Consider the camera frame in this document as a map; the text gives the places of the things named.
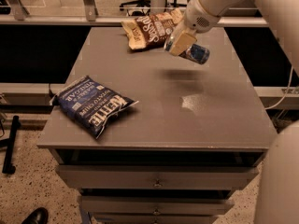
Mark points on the top grey drawer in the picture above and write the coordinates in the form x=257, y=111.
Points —
x=155, y=177

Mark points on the grey drawer cabinet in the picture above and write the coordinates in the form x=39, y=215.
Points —
x=186, y=115

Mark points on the middle grey drawer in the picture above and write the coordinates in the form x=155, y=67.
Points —
x=155, y=206

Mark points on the black shoe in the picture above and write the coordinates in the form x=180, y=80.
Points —
x=39, y=216

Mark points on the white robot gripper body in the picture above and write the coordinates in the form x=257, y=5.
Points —
x=196, y=20

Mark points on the grey drawer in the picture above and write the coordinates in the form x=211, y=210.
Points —
x=155, y=177
x=155, y=206

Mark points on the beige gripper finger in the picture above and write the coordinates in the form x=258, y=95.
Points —
x=181, y=40

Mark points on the blue silver redbull can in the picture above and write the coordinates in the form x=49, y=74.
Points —
x=194, y=53

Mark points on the black metal stand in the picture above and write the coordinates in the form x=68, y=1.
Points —
x=8, y=167

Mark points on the metal railing frame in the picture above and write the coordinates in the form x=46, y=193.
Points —
x=97, y=13

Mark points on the brown sunchips bag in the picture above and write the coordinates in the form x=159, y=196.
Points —
x=151, y=31

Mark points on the blue kettle chips bag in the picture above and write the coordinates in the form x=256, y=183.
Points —
x=90, y=104

